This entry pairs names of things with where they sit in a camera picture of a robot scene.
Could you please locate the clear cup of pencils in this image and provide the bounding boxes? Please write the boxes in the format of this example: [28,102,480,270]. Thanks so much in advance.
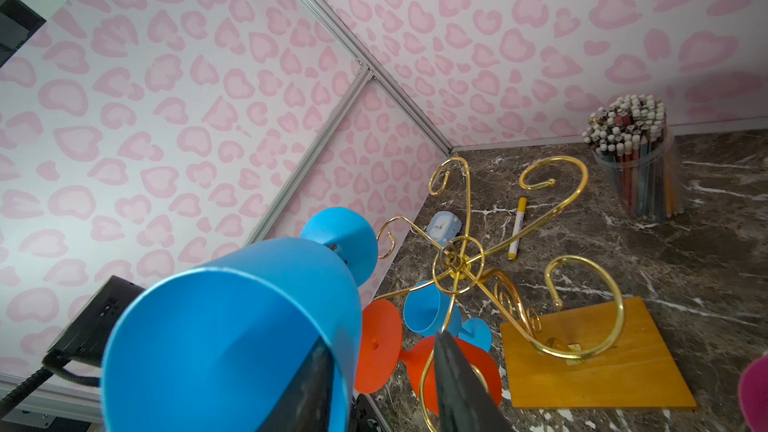
[582,94,688,224]

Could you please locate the red wine glass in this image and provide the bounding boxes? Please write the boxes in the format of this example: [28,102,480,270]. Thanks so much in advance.
[354,300,502,414]

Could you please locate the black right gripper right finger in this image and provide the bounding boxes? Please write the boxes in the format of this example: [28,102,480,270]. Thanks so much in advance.
[434,332,512,432]

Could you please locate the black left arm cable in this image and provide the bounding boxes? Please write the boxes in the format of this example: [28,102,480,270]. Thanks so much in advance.
[0,353,102,421]

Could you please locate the gold wire glass rack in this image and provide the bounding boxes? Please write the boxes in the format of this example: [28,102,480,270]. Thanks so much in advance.
[373,156,626,431]

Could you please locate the white yellow marker pen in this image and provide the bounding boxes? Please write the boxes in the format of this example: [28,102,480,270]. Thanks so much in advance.
[507,197,527,260]

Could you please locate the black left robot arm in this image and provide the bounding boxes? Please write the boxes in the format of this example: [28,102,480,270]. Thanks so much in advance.
[43,276,145,367]

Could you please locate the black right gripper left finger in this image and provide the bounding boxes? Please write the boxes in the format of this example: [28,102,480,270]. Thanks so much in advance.
[257,337,335,431]

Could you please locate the light blue alarm clock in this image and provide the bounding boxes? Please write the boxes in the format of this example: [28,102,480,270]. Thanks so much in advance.
[426,211,463,246]

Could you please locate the blue wine glass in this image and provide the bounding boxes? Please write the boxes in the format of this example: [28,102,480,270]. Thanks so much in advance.
[403,284,492,352]
[101,208,378,431]

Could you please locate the orange wooden rack base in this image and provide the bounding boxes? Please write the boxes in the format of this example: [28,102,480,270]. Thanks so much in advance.
[499,296,698,412]

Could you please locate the pink wine glass back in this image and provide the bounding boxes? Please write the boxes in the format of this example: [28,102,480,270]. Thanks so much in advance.
[738,355,768,432]

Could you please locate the blue wine glass front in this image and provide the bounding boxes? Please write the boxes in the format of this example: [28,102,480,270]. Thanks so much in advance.
[101,208,378,431]

